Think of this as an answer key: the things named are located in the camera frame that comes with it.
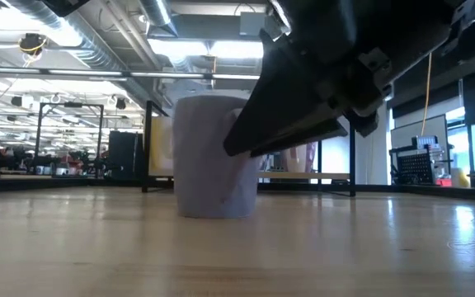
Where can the black aluminium rig frame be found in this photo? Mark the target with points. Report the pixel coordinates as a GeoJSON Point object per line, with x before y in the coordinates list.
{"type": "Point", "coordinates": [427, 191]}

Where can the silver ventilation duct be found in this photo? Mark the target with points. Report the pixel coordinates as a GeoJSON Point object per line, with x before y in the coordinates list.
{"type": "Point", "coordinates": [157, 14]}

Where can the black cabinet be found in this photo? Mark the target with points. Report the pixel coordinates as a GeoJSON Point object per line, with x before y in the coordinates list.
{"type": "Point", "coordinates": [124, 156]}

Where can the plain lavender mug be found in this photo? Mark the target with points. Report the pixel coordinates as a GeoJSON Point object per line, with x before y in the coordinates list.
{"type": "Point", "coordinates": [204, 173]}

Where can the pale yellow bottle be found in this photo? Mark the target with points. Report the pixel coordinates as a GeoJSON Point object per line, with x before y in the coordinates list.
{"type": "Point", "coordinates": [462, 179]}

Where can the wooden shelf riser black frame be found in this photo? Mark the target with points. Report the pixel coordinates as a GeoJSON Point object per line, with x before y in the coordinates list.
{"type": "Point", "coordinates": [303, 175]}

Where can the yellow and white mug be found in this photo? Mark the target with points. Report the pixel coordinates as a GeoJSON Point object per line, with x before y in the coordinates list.
{"type": "Point", "coordinates": [161, 144]}

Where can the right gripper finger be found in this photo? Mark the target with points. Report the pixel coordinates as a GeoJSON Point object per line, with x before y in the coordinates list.
{"type": "Point", "coordinates": [283, 103]}
{"type": "Point", "coordinates": [303, 136]}

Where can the white partition panel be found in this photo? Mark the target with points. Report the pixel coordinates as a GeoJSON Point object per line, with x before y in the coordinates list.
{"type": "Point", "coordinates": [410, 132]}

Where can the long LED light bar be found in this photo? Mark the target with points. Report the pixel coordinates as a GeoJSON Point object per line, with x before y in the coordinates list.
{"type": "Point", "coordinates": [97, 72]}

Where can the small red box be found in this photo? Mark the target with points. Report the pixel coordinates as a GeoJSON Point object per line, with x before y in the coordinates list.
{"type": "Point", "coordinates": [443, 182]}

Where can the black background rig frame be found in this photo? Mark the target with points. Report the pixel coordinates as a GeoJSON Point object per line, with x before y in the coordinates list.
{"type": "Point", "coordinates": [70, 104]}

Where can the grey ceiling box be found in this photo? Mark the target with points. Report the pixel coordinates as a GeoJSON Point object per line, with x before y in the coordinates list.
{"type": "Point", "coordinates": [252, 24]}

